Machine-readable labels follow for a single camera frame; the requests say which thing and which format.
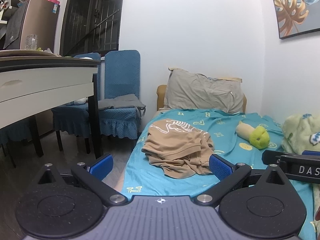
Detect glass jar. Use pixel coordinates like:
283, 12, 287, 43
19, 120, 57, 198
25, 34, 38, 50

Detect dark barred window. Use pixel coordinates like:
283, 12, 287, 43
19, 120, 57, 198
60, 0, 123, 56

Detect green fleece blanket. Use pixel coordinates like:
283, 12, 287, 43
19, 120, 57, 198
281, 114, 320, 154

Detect grey seat cushion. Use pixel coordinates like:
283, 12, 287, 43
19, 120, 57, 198
98, 94, 146, 117

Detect white dining table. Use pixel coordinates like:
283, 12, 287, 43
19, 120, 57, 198
1, 50, 103, 158

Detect green beige plush toy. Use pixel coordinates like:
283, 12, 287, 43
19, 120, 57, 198
235, 121, 270, 150

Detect blue covered chair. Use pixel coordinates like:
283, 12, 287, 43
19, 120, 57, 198
51, 52, 102, 155
98, 50, 146, 140

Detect tan t-shirt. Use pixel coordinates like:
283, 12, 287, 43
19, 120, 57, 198
142, 119, 214, 179

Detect near blue covered chair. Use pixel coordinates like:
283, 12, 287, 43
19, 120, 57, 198
98, 50, 146, 140

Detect grey pillow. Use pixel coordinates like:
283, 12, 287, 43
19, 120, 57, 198
163, 68, 246, 114

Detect gold leaf framed picture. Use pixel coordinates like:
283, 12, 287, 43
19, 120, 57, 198
273, 0, 320, 40

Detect teal bed sheet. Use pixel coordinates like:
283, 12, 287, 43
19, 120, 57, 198
121, 108, 320, 240

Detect far blue covered chair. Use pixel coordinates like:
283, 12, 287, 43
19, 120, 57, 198
51, 52, 102, 155

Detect brown refrigerator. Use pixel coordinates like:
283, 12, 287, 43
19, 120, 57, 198
3, 0, 61, 55

